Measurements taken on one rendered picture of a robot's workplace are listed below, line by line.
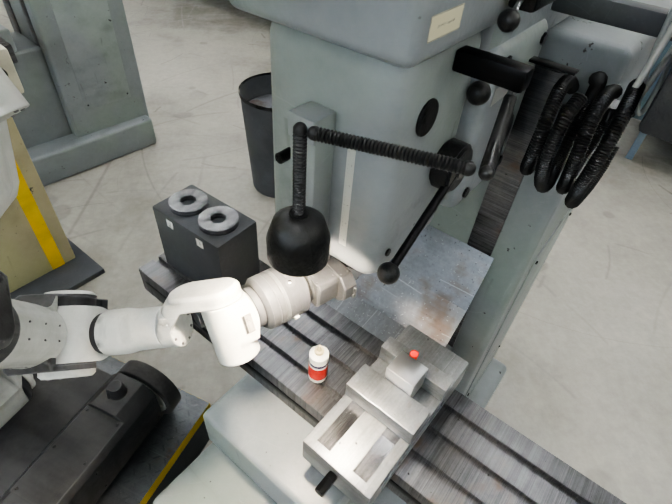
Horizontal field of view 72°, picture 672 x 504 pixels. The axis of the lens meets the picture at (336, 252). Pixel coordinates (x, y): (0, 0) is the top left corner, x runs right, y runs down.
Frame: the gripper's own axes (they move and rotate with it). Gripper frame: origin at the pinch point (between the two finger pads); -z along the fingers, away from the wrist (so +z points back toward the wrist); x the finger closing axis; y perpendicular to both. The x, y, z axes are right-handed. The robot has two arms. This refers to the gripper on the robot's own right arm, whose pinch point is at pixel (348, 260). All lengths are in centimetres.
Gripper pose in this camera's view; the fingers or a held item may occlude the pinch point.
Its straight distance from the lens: 80.2
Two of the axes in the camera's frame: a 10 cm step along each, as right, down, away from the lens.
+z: -7.9, 3.7, -4.8
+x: -6.1, -5.8, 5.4
